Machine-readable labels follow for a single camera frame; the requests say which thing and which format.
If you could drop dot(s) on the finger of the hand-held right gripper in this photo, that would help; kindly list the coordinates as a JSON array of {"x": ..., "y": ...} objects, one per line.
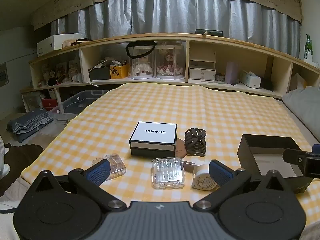
[
  {"x": 293, "y": 157},
  {"x": 316, "y": 148}
]

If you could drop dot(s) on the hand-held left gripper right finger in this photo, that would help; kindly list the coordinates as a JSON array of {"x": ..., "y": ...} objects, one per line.
[{"x": 220, "y": 173}]

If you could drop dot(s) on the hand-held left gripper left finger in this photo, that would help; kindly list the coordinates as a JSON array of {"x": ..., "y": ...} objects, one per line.
[{"x": 98, "y": 172}]

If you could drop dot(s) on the dark brown hair claw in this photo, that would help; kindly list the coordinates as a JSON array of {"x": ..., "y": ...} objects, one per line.
[{"x": 195, "y": 142}]

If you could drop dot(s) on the round cork coaster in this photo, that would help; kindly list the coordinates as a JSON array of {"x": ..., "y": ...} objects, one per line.
[{"x": 180, "y": 150}]

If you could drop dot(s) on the large clear plastic case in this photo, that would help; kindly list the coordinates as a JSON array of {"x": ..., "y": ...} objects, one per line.
[{"x": 167, "y": 172}]

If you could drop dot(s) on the white lidded gift box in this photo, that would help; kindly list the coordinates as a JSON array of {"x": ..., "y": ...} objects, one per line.
[{"x": 152, "y": 132}]

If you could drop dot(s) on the white round tape measure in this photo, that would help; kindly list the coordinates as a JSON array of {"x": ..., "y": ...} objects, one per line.
[{"x": 203, "y": 180}]

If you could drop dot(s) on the small clear plastic case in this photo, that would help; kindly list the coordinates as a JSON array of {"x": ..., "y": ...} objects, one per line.
[{"x": 117, "y": 166}]

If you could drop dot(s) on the grey pillow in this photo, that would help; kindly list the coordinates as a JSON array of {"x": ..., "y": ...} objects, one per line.
[{"x": 305, "y": 105}]

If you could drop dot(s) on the white plastic bag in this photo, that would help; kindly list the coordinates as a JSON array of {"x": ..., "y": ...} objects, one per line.
[{"x": 297, "y": 81}]

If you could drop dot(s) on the clear storage bin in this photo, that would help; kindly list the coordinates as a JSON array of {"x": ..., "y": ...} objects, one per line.
[{"x": 75, "y": 102}]

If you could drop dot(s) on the black fluffy item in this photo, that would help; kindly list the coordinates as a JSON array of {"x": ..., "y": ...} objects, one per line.
[{"x": 267, "y": 84}]

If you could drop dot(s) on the dark brown rug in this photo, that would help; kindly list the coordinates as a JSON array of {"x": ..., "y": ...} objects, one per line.
[{"x": 17, "y": 160}]

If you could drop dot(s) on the red box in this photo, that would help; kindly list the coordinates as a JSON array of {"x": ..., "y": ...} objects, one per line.
[{"x": 50, "y": 104}]

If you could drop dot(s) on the yellow checked blanket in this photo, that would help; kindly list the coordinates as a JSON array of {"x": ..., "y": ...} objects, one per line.
[{"x": 150, "y": 105}]

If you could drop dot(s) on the folded dark blue cloth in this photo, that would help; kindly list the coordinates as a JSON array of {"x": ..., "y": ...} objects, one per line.
[{"x": 27, "y": 125}]

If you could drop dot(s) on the white tissue box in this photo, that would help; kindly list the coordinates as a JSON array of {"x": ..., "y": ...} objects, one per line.
[{"x": 251, "y": 81}]

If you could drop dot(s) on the black storage box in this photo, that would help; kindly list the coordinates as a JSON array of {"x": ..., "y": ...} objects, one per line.
[{"x": 98, "y": 74}]

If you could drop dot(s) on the purple box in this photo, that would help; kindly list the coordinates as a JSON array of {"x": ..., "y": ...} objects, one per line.
[{"x": 231, "y": 73}]

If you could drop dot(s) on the wooden drawer organizer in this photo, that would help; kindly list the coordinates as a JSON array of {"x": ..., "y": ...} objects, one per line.
[{"x": 202, "y": 74}]

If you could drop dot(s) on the yellow printed box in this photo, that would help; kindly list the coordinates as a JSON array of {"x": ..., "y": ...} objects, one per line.
[{"x": 117, "y": 73}]

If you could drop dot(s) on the green glass bottle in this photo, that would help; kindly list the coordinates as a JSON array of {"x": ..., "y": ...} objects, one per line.
[{"x": 308, "y": 46}]

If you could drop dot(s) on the group of small figurines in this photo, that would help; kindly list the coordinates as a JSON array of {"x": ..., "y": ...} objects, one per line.
[{"x": 60, "y": 73}]

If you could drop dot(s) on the clear doll display case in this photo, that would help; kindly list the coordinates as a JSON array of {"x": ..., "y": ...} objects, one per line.
[
  {"x": 142, "y": 67},
  {"x": 170, "y": 65}
]

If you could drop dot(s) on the black headband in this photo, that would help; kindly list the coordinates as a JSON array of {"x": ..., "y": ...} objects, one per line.
[{"x": 127, "y": 50}]

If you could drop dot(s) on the white flat box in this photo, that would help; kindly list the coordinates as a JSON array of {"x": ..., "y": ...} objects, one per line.
[{"x": 50, "y": 45}]

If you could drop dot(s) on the black long case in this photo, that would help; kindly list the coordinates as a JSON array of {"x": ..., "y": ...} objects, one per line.
[{"x": 210, "y": 33}]

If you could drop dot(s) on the wooden shelf unit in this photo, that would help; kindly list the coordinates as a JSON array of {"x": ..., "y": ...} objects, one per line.
[{"x": 162, "y": 35}]

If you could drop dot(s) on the grey curtain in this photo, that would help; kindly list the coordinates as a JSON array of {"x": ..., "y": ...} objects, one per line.
[{"x": 175, "y": 12}]

